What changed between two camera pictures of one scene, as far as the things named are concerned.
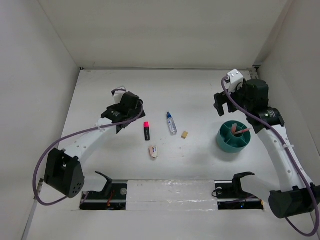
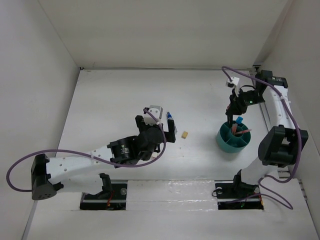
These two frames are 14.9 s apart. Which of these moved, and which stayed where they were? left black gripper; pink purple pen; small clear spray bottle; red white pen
Moved: left black gripper
Stayed: red white pen; small clear spray bottle; pink purple pen
